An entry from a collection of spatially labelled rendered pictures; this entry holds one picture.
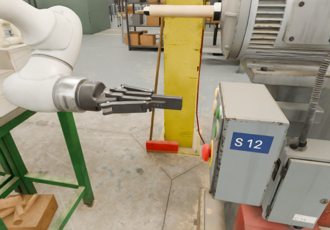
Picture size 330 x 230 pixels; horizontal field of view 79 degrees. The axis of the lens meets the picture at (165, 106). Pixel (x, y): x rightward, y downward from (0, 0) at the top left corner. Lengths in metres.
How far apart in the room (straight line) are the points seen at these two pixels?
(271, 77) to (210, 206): 0.85
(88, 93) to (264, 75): 0.43
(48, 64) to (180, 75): 1.18
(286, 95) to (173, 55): 1.08
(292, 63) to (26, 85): 0.67
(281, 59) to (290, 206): 0.42
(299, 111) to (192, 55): 1.07
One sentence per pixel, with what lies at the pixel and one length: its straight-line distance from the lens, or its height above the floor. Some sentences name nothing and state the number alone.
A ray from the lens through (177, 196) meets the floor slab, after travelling 1.61.
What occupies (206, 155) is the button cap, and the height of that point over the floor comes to 0.98.
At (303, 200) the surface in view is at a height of 0.78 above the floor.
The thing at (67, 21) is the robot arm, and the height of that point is 1.23.
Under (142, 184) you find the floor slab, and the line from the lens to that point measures 1.69.
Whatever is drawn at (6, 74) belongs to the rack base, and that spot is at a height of 1.01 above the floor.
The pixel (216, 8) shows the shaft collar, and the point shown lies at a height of 1.26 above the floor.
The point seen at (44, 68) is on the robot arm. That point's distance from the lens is 0.57.
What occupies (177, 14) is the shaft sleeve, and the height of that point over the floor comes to 1.24.
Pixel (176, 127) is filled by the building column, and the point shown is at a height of 0.24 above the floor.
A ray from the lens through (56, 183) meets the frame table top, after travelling 1.60.
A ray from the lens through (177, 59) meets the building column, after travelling 1.57.
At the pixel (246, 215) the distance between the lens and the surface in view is 0.84.
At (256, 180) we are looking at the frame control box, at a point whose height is 0.99.
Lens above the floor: 1.29
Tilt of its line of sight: 28 degrees down
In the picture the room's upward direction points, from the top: straight up
